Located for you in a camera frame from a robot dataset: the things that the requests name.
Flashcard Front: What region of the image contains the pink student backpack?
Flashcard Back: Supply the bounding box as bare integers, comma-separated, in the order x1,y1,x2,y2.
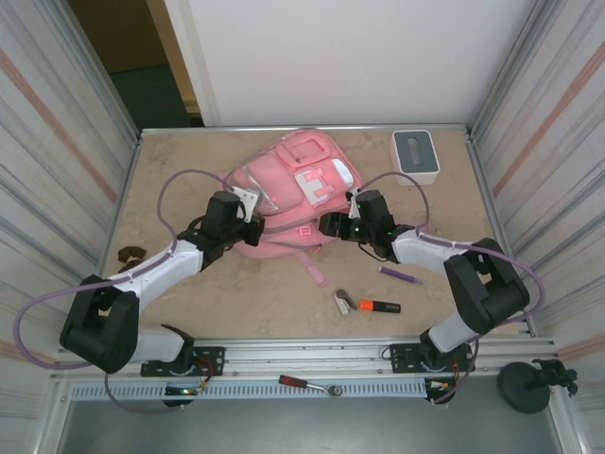
224,128,365,288

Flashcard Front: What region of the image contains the purple pen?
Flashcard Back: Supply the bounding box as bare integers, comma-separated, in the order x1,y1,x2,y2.
379,266,424,286

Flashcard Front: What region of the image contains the small grey stapler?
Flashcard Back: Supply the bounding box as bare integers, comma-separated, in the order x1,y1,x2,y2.
334,288,355,317

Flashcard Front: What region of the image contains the orange black highlighter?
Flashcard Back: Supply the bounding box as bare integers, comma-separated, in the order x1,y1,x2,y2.
358,299,403,316

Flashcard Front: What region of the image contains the white grey tissue box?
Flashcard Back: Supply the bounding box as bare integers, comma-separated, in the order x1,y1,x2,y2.
390,130,443,187

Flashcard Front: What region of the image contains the small brown crumpled object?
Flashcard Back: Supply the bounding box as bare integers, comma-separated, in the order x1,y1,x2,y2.
116,245,147,273

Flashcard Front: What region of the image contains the corrugated side panel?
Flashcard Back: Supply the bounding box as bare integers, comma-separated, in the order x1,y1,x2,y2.
0,0,143,454
465,0,605,454

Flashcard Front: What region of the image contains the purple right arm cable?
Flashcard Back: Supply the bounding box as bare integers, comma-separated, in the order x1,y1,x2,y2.
352,170,547,407

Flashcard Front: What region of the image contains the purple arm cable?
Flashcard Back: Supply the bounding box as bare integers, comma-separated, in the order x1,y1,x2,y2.
352,170,547,407
11,167,242,416

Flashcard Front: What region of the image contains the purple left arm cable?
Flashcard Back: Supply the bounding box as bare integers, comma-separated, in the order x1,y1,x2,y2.
11,167,242,416

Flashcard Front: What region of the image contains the aluminium back rail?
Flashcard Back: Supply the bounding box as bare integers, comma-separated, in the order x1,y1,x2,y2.
139,123,474,136

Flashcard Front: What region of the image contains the aluminium front rail frame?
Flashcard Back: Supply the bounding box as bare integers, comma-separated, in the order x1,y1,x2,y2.
50,336,559,383

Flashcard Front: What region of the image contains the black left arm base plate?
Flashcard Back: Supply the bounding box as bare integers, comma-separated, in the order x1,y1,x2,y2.
140,346,226,378

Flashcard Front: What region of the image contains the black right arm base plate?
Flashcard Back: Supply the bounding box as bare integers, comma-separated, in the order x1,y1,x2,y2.
389,342,475,375

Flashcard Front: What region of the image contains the slotted grey cable duct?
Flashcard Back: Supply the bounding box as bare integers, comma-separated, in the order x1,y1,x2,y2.
69,380,429,401

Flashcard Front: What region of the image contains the red-handled ratchet wrench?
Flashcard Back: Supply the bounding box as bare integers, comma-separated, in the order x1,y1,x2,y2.
278,374,345,397

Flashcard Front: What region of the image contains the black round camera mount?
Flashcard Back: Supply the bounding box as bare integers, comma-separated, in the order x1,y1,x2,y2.
497,358,580,415

